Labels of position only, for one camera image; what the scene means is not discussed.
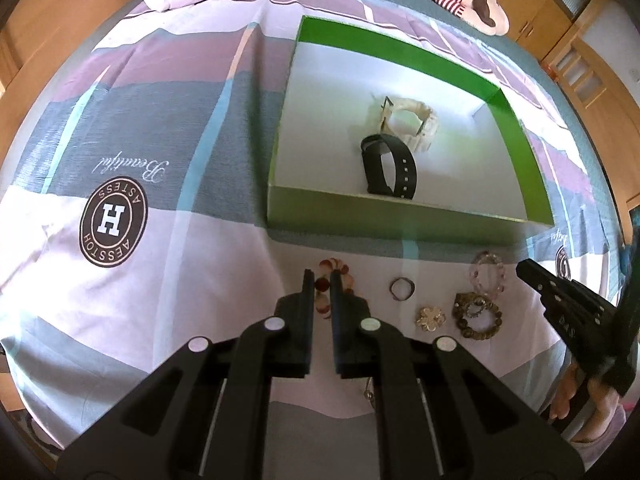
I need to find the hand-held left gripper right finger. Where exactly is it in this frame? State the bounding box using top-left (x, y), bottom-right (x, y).
top-left (329, 269), bottom-right (586, 480)

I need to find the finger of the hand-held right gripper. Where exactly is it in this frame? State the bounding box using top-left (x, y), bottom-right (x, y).
top-left (516, 259), bottom-right (576, 321)

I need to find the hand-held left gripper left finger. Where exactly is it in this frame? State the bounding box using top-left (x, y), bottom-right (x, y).
top-left (54, 269), bottom-right (317, 480)

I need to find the red bead bracelet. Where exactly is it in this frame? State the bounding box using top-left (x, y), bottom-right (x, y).
top-left (314, 256), bottom-right (357, 322)

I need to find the pink crystal bead bracelet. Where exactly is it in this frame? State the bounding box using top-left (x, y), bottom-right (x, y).
top-left (468, 251), bottom-right (507, 296)

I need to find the small silver chain bracelet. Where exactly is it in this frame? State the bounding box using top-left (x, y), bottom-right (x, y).
top-left (389, 276), bottom-right (416, 302)

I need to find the dark bead bracelet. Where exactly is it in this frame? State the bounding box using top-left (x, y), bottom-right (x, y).
top-left (451, 291), bottom-right (504, 342)

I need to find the green cardboard box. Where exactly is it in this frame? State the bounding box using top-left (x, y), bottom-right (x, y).
top-left (265, 15), bottom-right (556, 242)

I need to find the cream link watch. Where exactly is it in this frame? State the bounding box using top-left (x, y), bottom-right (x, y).
top-left (374, 96), bottom-right (440, 154)

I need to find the person's right hand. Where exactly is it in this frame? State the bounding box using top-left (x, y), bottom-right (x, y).
top-left (549, 357), bottom-right (628, 445)

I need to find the gold flower brooch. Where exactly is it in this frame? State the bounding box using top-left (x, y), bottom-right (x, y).
top-left (414, 304), bottom-right (447, 332)

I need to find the black watch band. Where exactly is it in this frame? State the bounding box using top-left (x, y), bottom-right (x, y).
top-left (360, 133), bottom-right (419, 200)

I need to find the wooden headboard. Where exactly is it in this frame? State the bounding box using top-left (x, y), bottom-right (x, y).
top-left (0, 0), bottom-right (147, 98)

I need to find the wooden bed frame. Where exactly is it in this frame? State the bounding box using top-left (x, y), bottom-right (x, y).
top-left (539, 0), bottom-right (640, 243)

